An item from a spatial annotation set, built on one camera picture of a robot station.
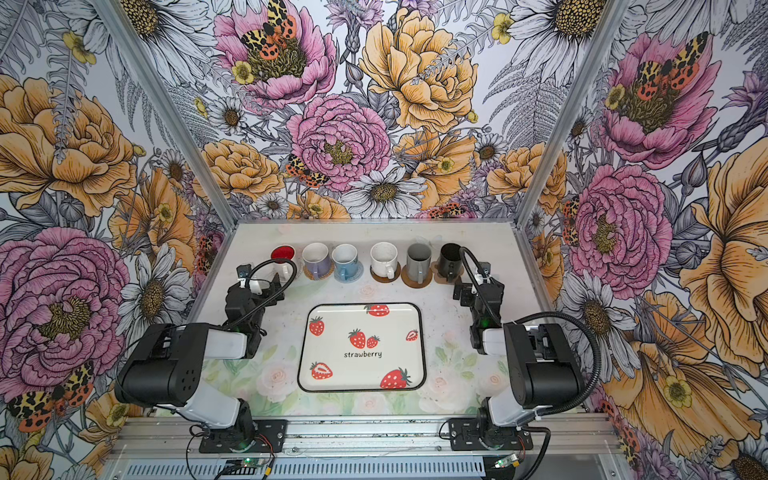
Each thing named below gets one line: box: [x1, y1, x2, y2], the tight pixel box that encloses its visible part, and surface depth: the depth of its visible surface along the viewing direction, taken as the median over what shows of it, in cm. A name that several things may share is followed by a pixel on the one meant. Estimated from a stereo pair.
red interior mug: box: [270, 244, 296, 282], surface depth 104 cm
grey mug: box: [406, 242, 432, 285], surface depth 99 cm
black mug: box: [438, 242, 462, 283], surface depth 101 cm
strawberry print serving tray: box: [297, 302, 427, 393], surface depth 91 cm
